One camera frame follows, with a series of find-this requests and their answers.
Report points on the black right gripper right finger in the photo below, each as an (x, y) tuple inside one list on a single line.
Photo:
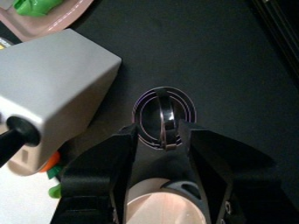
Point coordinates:
[(240, 180)]

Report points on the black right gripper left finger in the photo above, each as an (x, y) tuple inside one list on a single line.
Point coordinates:
[(91, 178)]

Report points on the orange toy carrot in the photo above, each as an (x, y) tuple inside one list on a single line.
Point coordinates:
[(51, 163)]

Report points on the black knob lever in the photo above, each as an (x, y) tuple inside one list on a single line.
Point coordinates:
[(15, 137)]

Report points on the black toy pot lid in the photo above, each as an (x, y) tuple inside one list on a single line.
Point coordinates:
[(165, 112)]

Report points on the grey toy box appliance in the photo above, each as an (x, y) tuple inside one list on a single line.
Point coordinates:
[(53, 84)]

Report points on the pink plastic plate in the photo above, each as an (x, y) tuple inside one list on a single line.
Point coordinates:
[(57, 20)]

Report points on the green toy vegetable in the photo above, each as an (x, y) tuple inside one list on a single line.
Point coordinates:
[(35, 6)]

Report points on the black metal frame rail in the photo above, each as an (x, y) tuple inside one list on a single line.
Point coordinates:
[(280, 29)]

